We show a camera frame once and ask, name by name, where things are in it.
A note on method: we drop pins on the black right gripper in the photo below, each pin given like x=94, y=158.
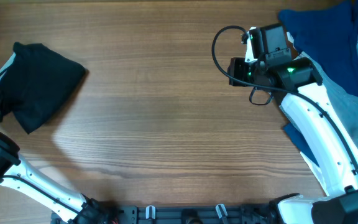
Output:
x=236, y=66

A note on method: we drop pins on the black shorts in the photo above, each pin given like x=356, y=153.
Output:
x=36, y=82

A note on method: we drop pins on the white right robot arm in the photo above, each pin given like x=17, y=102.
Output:
x=303, y=98

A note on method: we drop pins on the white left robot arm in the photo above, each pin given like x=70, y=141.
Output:
x=69, y=206

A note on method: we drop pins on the dark blue shirt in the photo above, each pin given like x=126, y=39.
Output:
x=329, y=37

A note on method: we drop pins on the white garment under jeans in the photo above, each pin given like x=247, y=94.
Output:
x=316, y=172

